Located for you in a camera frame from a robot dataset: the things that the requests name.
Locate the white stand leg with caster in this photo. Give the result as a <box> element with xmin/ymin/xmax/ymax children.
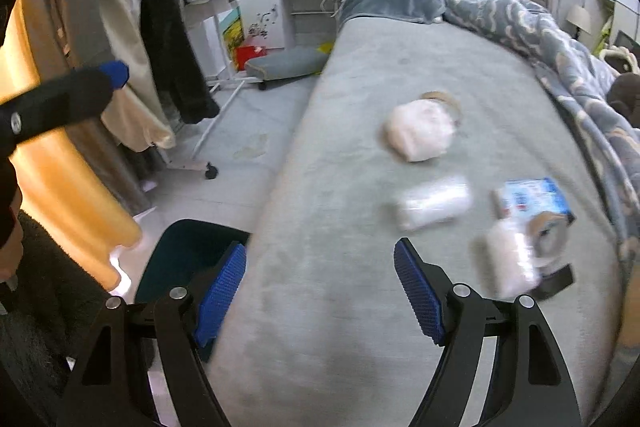
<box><xmin>165</xmin><ymin>0</ymin><xmax>262</xmax><ymax>181</ymax></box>

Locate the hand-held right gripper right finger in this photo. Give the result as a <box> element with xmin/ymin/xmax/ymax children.
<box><xmin>393</xmin><ymin>237</ymin><xmax>583</xmax><ymax>427</ymax></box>

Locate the blue white tissue packet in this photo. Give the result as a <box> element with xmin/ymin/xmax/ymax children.
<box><xmin>494</xmin><ymin>177</ymin><xmax>576</xmax><ymax>223</ymax></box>

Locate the white paper wad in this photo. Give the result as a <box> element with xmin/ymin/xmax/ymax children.
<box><xmin>486</xmin><ymin>221</ymin><xmax>542</xmax><ymax>300</ymax></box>

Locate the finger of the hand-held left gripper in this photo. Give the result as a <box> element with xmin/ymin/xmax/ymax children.
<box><xmin>0</xmin><ymin>61</ymin><xmax>130</xmax><ymax>152</ymax></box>

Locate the dark brown plush toy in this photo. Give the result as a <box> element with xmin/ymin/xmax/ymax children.
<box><xmin>606</xmin><ymin>74</ymin><xmax>640</xmax><ymax>128</ymax></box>

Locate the yellow green picture board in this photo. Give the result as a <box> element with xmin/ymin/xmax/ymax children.
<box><xmin>220</xmin><ymin>7</ymin><xmax>246</xmax><ymax>68</ymax></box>

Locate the red box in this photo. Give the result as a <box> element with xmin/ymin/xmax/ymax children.
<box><xmin>235</xmin><ymin>44</ymin><xmax>268</xmax><ymax>71</ymax></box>

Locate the grey floor cushion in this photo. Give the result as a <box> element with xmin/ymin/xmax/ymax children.
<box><xmin>245</xmin><ymin>47</ymin><xmax>328</xmax><ymax>91</ymax></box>

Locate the dark fleece clothing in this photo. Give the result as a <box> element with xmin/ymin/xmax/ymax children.
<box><xmin>0</xmin><ymin>211</ymin><xmax>110</xmax><ymax>427</ymax></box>

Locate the beige table lamp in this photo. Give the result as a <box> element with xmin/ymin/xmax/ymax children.
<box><xmin>565</xmin><ymin>4</ymin><xmax>594</xmax><ymax>41</ymax></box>

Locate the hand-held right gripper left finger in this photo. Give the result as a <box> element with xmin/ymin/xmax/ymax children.
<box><xmin>56</xmin><ymin>241</ymin><xmax>248</xmax><ymax>427</ymax></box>

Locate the dark teal trash bin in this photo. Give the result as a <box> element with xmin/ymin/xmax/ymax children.
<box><xmin>134</xmin><ymin>219</ymin><xmax>251</xmax><ymax>308</ymax></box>

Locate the black scrap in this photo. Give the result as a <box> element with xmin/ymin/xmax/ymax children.
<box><xmin>534</xmin><ymin>263</ymin><xmax>576</xmax><ymax>300</ymax></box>

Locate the white plastic bag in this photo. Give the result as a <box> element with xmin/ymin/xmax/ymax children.
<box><xmin>383</xmin><ymin>99</ymin><xmax>455</xmax><ymax>164</ymax></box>

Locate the clear plastic wrapper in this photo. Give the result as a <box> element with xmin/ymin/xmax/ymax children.
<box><xmin>395</xmin><ymin>176</ymin><xmax>473</xmax><ymax>232</ymax></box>

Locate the grey blue pillow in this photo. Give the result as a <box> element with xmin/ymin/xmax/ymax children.
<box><xmin>337</xmin><ymin>0</ymin><xmax>447</xmax><ymax>32</ymax></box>

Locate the orange curtain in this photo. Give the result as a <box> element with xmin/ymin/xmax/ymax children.
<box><xmin>0</xmin><ymin>0</ymin><xmax>143</xmax><ymax>293</ymax></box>

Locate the blue patterned blanket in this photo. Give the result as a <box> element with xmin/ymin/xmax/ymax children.
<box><xmin>377</xmin><ymin>0</ymin><xmax>640</xmax><ymax>288</ymax></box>

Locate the black fuzzy hanging garment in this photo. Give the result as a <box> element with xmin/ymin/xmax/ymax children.
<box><xmin>140</xmin><ymin>0</ymin><xmax>221</xmax><ymax>125</ymax></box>

